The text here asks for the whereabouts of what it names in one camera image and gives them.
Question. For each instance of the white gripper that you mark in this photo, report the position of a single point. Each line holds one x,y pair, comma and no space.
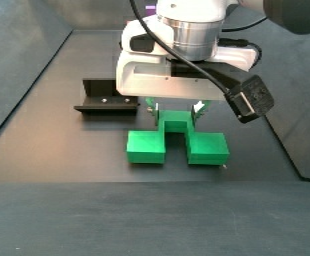
143,72

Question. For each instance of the green U-shaped block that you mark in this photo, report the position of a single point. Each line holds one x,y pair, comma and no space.
204,148

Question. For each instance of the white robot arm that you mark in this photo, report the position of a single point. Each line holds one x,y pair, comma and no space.
175,58

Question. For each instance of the black L-shaped fixture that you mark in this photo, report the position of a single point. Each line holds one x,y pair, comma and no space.
103,98

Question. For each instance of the purple post right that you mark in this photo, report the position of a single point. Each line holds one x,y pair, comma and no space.
149,10

